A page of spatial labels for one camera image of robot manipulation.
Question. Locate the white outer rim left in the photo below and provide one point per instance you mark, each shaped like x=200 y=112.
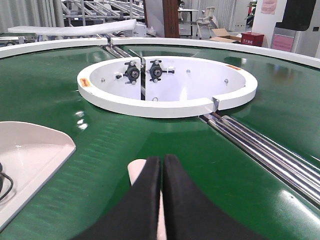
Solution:
x=20 y=49

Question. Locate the red box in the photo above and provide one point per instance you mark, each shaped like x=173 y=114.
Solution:
x=252 y=39

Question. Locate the white desk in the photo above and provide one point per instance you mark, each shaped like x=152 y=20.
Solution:
x=185 y=20

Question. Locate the right black bearing mount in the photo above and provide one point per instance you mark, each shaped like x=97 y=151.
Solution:
x=156 y=71

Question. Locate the chrome rollers far left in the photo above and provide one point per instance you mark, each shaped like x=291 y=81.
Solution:
x=116 y=51

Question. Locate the brown wooden pillar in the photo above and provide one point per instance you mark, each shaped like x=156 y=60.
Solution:
x=170 y=18

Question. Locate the black bearing mount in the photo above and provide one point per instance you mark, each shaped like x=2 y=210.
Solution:
x=156 y=71
x=132 y=73

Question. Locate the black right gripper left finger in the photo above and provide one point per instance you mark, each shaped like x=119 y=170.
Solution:
x=135 y=217

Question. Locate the pink hand broom black bristles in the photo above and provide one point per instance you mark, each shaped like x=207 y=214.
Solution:
x=134 y=169

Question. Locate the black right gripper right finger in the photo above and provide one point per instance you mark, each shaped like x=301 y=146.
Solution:
x=188 y=212

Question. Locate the pink wall poster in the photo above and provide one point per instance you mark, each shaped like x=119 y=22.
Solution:
x=269 y=7

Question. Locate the pink plastic dustpan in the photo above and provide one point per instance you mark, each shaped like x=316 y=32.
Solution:
x=30 y=154

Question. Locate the black monitor on stand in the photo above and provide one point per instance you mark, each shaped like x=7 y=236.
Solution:
x=289 y=33

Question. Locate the grey roller rack frame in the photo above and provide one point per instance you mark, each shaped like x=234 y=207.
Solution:
x=90 y=12

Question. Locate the white outer rim right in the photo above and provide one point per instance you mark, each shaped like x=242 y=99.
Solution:
x=278 y=54

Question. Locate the white rim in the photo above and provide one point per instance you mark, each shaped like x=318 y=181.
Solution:
x=278 y=54
x=20 y=49

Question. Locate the white foam sheet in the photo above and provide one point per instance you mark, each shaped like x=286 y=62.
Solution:
x=104 y=28

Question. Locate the cardboard box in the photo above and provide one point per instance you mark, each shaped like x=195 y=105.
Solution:
x=221 y=35

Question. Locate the left black bearing mount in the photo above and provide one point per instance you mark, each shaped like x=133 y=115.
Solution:
x=132 y=73

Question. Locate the chrome rollers near right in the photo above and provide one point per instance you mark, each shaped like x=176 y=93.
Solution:
x=286 y=165

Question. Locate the chrome rollers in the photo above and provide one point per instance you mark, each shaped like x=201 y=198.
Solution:
x=116 y=51
x=286 y=165

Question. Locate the office chair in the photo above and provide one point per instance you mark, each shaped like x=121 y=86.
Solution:
x=207 y=20

